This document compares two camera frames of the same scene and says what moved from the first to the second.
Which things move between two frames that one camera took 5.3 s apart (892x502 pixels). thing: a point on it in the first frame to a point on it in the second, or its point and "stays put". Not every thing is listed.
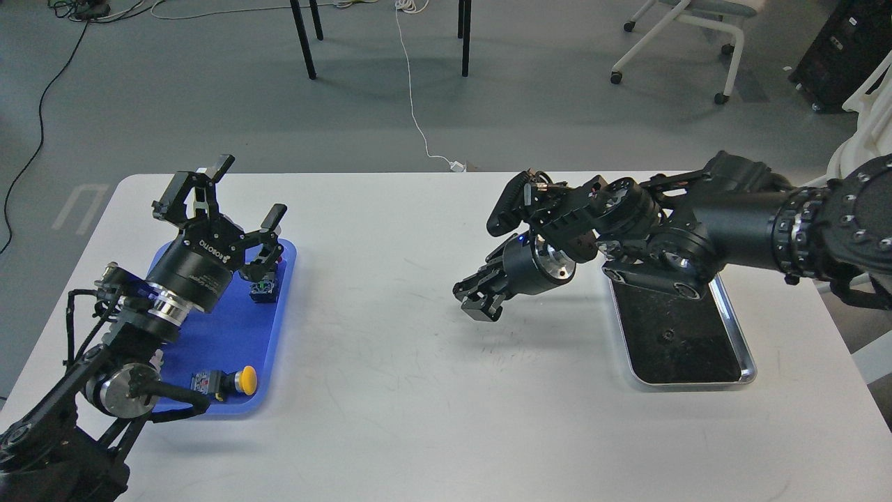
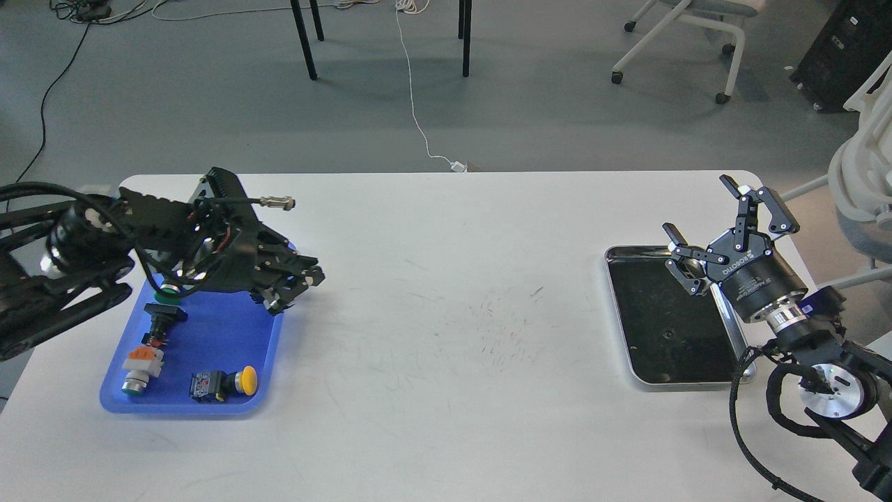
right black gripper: [525, 264] to [755, 275]
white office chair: [706, 10] stays put
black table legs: [464, 14] stays put
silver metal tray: [670, 342] stays put
